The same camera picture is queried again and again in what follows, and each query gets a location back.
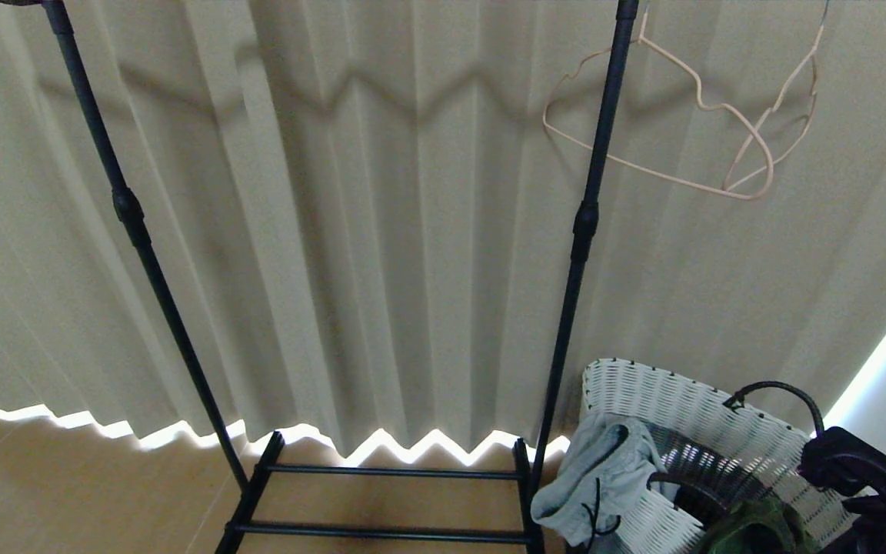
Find green printed t-shirt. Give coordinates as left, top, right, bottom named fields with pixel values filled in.
left=691, top=496, right=822, bottom=554

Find pink clothes hanger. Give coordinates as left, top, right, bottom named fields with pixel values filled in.
left=541, top=9, right=776, bottom=202
left=722, top=0, right=831, bottom=193

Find white laundry basket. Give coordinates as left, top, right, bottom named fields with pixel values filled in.
left=578, top=357, right=861, bottom=554

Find black clothes rack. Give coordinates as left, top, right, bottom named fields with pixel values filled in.
left=0, top=0, right=641, bottom=554

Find beige curtain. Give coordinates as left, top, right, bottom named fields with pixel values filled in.
left=0, top=0, right=886, bottom=468

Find pale grey shorts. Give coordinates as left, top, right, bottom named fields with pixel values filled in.
left=530, top=414, right=668, bottom=549

